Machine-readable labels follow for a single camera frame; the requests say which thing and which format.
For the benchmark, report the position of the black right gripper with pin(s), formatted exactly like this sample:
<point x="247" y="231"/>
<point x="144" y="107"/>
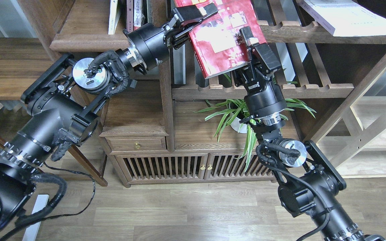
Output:
<point x="264" y="99"/>

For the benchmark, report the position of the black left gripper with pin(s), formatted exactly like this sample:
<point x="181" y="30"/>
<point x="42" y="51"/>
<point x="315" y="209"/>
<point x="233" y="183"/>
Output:
<point x="149" y="45"/>

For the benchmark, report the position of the red cover book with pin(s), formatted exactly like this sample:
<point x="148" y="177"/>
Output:
<point x="216" y="41"/>

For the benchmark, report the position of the yellow green cover book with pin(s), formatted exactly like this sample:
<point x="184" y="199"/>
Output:
<point x="115" y="10"/>

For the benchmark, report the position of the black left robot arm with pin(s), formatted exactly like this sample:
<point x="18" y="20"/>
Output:
<point x="64" y="104"/>

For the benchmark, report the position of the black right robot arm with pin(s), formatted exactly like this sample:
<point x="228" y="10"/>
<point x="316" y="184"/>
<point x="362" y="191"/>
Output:
<point x="308" y="182"/>

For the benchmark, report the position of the upright books on shelf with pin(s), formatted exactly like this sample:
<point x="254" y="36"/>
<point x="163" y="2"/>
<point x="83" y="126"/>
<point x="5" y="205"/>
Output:
<point x="139" y="12"/>

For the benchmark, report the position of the light wooden shelf unit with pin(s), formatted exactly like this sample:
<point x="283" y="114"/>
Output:
<point x="354" y="139"/>

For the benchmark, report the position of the spider plant in white pot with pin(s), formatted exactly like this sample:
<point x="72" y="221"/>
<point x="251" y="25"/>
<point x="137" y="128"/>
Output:
<point x="232" y="111"/>

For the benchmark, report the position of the white cover book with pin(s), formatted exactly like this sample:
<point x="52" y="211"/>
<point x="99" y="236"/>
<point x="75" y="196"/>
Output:
<point x="345" y="18"/>

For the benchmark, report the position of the dark wooden bookshelf cabinet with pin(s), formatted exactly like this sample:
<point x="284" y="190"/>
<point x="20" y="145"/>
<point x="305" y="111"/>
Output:
<point x="152" y="134"/>

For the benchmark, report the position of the dark wooden side table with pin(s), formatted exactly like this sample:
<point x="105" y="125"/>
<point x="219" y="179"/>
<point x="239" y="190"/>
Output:
<point x="22" y="61"/>

